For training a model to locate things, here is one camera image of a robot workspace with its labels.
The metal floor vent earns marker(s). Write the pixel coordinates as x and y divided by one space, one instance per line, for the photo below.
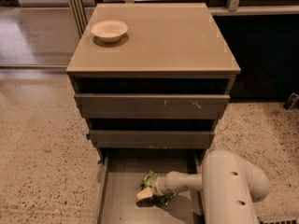
279 220

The small dark floor object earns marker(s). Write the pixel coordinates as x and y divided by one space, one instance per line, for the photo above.
291 101

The green jalapeno chip bag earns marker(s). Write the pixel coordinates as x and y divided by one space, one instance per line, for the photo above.
147 182

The grey drawer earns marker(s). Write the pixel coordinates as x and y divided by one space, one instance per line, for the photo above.
151 139
122 175
150 106

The grey top drawer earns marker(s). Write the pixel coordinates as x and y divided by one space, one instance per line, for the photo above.
150 106

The white bowl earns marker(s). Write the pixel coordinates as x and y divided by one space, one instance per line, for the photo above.
109 31

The grey middle drawer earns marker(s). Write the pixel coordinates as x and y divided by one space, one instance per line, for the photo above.
151 139

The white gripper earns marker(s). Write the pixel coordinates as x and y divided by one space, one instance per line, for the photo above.
160 186

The grey drawer cabinet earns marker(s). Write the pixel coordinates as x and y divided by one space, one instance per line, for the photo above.
168 49

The grey bottom drawer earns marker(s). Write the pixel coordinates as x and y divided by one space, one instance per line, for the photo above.
122 175

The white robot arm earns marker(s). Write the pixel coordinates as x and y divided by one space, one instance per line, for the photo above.
230 186

